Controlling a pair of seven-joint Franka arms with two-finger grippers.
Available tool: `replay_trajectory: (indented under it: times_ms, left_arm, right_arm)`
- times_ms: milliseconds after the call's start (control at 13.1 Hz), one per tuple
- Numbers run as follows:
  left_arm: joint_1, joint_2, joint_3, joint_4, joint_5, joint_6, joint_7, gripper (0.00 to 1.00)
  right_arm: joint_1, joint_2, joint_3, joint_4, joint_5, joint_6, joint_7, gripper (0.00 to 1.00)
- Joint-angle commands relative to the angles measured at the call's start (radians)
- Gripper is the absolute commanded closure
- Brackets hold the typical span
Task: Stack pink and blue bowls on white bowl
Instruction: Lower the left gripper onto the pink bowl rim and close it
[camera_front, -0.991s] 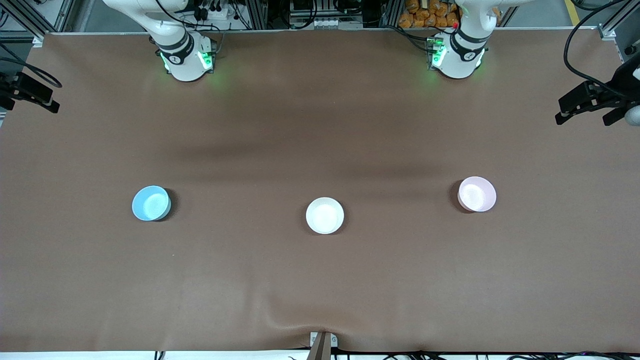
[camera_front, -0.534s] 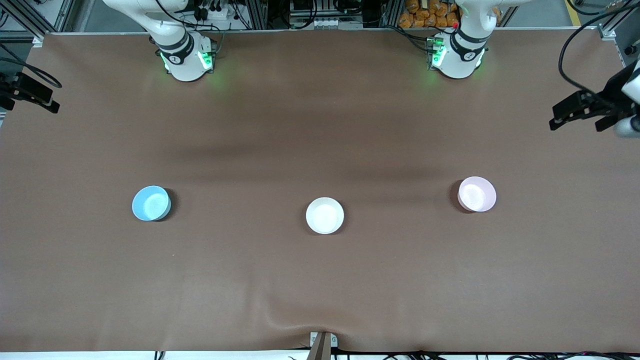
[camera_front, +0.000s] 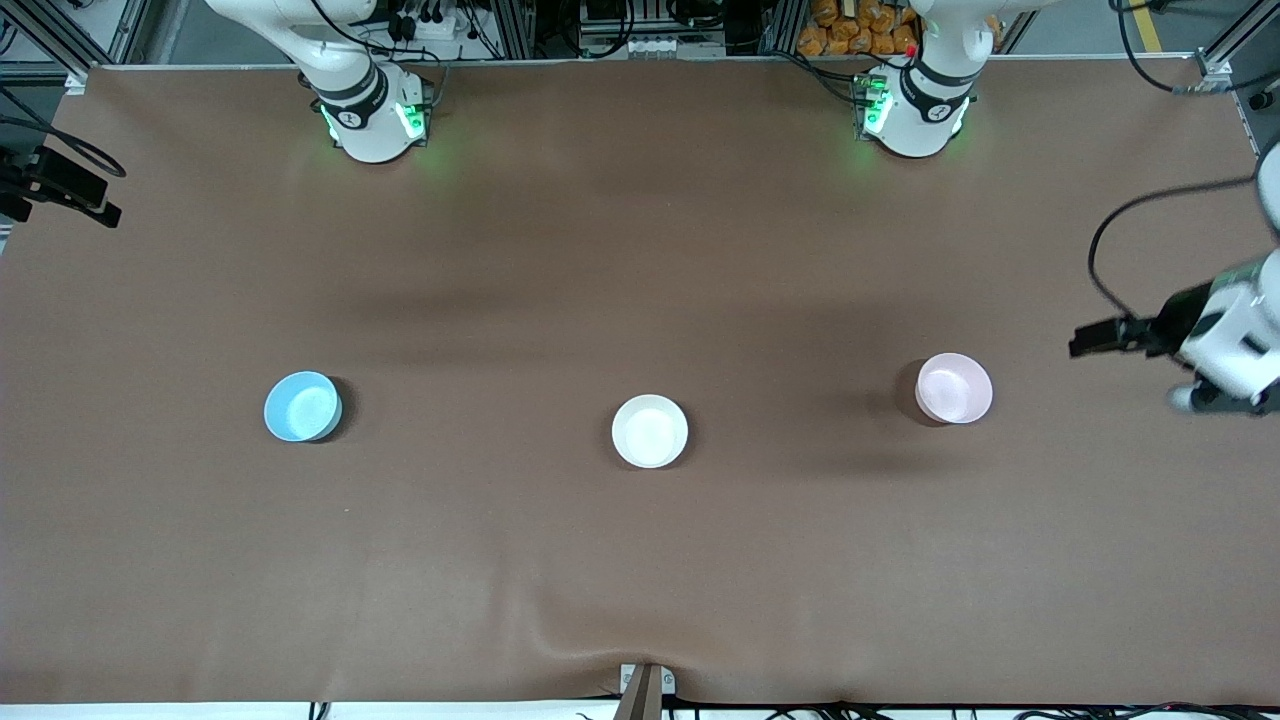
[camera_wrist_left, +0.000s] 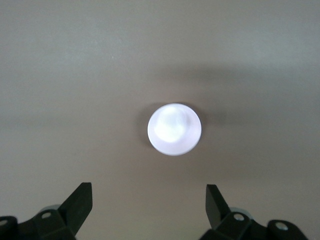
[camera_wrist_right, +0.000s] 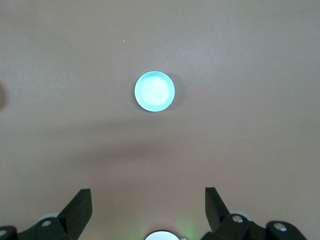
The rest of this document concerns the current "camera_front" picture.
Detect brown table mat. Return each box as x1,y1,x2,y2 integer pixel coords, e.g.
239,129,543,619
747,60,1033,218
0,57,1280,707

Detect light blue plastic bowl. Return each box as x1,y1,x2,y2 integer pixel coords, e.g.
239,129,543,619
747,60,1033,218
263,371,343,443

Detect aluminium frame strut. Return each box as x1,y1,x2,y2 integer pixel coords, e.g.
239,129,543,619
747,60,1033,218
1195,0,1280,79
0,0,153,83

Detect pile of orange packets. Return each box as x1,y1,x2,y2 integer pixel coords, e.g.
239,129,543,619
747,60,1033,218
797,0,1004,58

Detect black cable with metal connector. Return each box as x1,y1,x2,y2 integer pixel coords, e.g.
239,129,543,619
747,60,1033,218
1110,0,1280,98

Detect white plastic bowl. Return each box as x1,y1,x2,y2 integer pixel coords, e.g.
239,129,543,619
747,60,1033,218
611,394,690,469

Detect white power strip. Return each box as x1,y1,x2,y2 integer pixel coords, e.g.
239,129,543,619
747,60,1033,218
614,35,727,60

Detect pale pink plastic bowl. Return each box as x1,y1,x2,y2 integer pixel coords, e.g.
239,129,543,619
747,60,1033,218
915,352,994,425

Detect power strip with black plugs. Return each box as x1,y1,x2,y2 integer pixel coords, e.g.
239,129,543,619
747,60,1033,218
384,0,453,43

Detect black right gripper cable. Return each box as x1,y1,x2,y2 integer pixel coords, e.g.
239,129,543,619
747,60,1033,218
0,87,129,180

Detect metal table edge bracket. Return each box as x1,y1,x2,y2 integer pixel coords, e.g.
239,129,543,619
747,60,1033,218
612,662,677,720

